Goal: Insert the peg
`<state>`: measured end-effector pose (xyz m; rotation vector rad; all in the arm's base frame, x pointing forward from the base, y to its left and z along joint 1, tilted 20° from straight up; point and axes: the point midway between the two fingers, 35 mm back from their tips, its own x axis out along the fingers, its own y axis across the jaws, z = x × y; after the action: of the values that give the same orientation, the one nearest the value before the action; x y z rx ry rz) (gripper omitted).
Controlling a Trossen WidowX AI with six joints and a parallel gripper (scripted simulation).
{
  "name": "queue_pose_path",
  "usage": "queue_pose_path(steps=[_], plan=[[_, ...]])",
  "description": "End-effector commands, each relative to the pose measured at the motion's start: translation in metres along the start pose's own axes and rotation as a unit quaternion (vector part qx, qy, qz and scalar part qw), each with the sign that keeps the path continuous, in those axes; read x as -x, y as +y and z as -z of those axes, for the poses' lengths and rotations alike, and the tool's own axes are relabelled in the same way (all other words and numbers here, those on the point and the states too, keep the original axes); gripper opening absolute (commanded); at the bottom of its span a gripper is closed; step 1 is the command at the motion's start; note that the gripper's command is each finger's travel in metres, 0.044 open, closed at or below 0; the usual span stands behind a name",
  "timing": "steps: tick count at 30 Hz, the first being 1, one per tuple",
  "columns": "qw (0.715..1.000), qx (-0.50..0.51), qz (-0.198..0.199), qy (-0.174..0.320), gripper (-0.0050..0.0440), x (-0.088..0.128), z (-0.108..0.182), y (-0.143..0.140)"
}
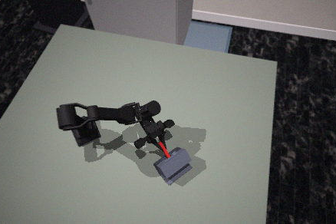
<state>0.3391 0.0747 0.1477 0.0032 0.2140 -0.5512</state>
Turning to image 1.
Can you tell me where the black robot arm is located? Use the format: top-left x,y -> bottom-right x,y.
56,100 -> 164,139

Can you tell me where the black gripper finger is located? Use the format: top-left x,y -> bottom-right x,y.
158,132 -> 166,149
148,139 -> 163,151

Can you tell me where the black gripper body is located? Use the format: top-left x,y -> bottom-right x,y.
134,117 -> 175,149

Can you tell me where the grey sloped panel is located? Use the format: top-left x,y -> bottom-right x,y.
154,147 -> 192,185

